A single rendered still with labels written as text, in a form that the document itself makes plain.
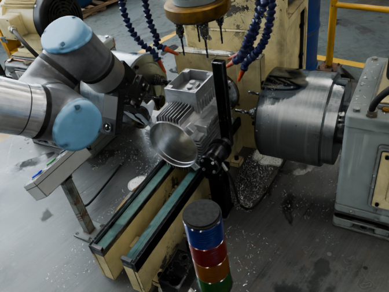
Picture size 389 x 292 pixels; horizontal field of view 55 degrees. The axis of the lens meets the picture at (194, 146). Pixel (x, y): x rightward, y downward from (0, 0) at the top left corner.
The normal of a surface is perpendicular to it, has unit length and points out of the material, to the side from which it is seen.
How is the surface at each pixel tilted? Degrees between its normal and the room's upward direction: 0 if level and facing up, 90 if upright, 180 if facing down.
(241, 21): 90
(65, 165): 59
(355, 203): 89
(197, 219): 0
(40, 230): 0
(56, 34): 25
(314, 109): 47
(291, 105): 43
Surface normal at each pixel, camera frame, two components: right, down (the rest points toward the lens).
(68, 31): -0.31, -0.46
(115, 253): 0.87, 0.19
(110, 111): -0.47, 0.11
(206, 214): -0.15, -0.78
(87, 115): 0.70, 0.41
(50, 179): 0.67, -0.24
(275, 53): -0.47, 0.59
